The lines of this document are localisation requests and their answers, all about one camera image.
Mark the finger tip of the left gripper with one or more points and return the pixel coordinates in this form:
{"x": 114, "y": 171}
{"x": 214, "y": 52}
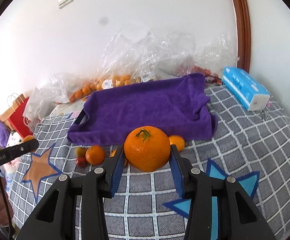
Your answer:
{"x": 10, "y": 153}

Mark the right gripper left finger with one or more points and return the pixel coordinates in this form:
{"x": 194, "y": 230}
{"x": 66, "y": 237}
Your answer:
{"x": 54, "y": 216}

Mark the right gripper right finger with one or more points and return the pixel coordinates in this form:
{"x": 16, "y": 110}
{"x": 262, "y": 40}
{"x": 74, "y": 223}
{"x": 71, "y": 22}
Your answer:
{"x": 222, "y": 199}

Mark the small red fruit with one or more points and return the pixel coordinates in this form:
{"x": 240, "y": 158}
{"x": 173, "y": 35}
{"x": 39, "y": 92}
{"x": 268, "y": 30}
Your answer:
{"x": 81, "y": 162}

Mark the yellow-green small fruit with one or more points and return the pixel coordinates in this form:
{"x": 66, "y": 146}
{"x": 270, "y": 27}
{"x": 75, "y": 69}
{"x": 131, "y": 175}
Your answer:
{"x": 80, "y": 152}

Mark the small mandarin orange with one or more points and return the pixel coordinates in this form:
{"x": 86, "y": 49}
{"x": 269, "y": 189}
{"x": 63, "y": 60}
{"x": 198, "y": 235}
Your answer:
{"x": 95, "y": 155}

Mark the large orange with stem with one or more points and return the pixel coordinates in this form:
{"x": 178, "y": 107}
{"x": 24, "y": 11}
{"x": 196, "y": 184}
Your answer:
{"x": 147, "y": 148}

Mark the brown paper bag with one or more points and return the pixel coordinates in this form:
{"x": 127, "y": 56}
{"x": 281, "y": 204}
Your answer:
{"x": 4, "y": 118}

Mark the red paper bag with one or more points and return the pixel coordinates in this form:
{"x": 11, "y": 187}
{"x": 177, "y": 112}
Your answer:
{"x": 20, "y": 123}

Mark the white plastic bag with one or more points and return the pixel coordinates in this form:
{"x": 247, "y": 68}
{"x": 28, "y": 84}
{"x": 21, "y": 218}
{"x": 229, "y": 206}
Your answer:
{"x": 39, "y": 104}

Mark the clear bag of oranges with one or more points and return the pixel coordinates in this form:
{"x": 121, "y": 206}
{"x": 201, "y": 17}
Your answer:
{"x": 67, "y": 88}

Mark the blue tissue pack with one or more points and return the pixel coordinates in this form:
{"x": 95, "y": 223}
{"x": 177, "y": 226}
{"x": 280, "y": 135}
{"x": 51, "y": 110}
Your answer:
{"x": 251, "y": 94}

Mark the purple towel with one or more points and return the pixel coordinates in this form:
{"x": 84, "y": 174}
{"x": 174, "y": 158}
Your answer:
{"x": 176, "y": 106}

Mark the clear plastic bag centre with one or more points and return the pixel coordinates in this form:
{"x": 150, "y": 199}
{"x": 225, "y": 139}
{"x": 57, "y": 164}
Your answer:
{"x": 130, "y": 57}

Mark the clear bag red fruit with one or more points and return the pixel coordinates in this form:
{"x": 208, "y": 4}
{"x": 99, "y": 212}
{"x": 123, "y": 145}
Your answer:
{"x": 182, "y": 56}

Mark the brown wooden door frame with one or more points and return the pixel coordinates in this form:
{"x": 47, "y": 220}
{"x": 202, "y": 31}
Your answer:
{"x": 243, "y": 34}

